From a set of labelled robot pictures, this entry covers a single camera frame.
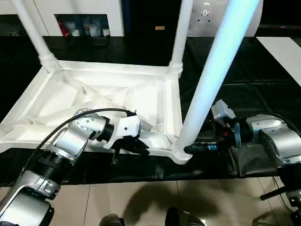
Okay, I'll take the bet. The white plastic table leg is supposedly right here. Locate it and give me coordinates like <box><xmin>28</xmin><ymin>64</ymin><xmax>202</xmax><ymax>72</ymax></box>
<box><xmin>10</xmin><ymin>0</ymin><xmax>61</xmax><ymax>73</ymax></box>
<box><xmin>167</xmin><ymin>0</ymin><xmax>194</xmax><ymax>75</ymax></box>
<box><xmin>172</xmin><ymin>0</ymin><xmax>261</xmax><ymax>161</ymax></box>

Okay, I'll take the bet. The black work mat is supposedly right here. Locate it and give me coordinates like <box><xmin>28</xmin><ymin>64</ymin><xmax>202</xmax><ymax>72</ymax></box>
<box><xmin>0</xmin><ymin>35</ymin><xmax>301</xmax><ymax>188</ymax></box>

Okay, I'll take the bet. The black stand leg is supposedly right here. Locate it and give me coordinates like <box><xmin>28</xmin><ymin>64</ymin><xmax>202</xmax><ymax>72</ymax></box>
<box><xmin>260</xmin><ymin>187</ymin><xmax>286</xmax><ymax>201</ymax></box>

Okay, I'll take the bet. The grey cushion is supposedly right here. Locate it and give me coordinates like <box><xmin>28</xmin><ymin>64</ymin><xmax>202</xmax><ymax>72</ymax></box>
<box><xmin>187</xmin><ymin>0</ymin><xmax>263</xmax><ymax>38</ymax></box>

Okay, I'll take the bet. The black cabinet with gold label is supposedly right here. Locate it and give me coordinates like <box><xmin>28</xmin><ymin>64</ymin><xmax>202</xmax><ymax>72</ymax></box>
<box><xmin>121</xmin><ymin>0</ymin><xmax>183</xmax><ymax>65</ymax></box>

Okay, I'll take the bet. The black bar with red light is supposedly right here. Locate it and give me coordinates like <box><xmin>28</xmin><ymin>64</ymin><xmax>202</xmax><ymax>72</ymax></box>
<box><xmin>260</xmin><ymin>24</ymin><xmax>301</xmax><ymax>30</ymax></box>

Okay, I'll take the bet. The red bottle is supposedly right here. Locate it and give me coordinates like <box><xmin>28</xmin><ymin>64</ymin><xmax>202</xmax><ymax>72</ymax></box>
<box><xmin>59</xmin><ymin>20</ymin><xmax>69</xmax><ymax>38</ymax></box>

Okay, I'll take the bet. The white sideboard with glass doors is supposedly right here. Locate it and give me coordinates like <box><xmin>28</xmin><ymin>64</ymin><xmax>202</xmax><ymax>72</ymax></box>
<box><xmin>0</xmin><ymin>0</ymin><xmax>125</xmax><ymax>38</ymax></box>

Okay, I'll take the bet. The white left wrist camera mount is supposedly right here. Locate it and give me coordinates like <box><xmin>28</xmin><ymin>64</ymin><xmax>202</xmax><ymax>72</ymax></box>
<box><xmin>103</xmin><ymin>115</ymin><xmax>142</xmax><ymax>150</ymax></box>

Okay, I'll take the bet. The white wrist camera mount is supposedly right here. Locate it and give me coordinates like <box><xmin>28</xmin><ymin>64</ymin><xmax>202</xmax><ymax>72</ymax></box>
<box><xmin>211</xmin><ymin>99</ymin><xmax>241</xmax><ymax>148</ymax></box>
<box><xmin>103</xmin><ymin>115</ymin><xmax>142</xmax><ymax>150</ymax></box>

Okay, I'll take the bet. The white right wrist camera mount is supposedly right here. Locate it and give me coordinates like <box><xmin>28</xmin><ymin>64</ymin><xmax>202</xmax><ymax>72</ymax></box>
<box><xmin>211</xmin><ymin>99</ymin><xmax>241</xmax><ymax>148</ymax></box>

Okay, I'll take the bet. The chrome tube frame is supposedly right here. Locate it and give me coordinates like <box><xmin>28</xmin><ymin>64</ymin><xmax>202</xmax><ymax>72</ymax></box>
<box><xmin>253</xmin><ymin>213</ymin><xmax>283</xmax><ymax>226</ymax></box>

